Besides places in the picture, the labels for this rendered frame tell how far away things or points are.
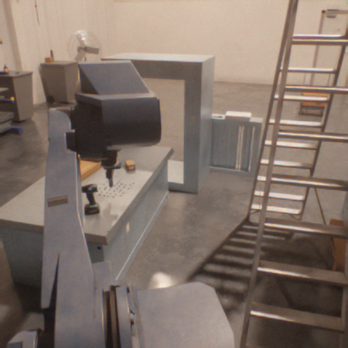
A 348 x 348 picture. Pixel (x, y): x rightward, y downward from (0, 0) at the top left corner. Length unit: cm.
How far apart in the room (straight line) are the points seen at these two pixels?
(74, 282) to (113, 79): 82
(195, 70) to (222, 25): 788
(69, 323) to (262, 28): 1080
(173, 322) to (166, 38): 1129
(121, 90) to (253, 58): 1009
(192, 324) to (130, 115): 79
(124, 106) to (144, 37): 1096
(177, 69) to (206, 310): 296
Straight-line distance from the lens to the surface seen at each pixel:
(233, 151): 463
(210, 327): 105
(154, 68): 380
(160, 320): 107
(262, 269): 179
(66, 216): 121
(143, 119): 135
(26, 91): 758
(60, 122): 145
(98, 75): 147
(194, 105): 372
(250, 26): 1136
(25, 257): 291
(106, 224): 244
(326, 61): 1140
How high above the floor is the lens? 200
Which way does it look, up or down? 26 degrees down
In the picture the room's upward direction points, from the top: straight up
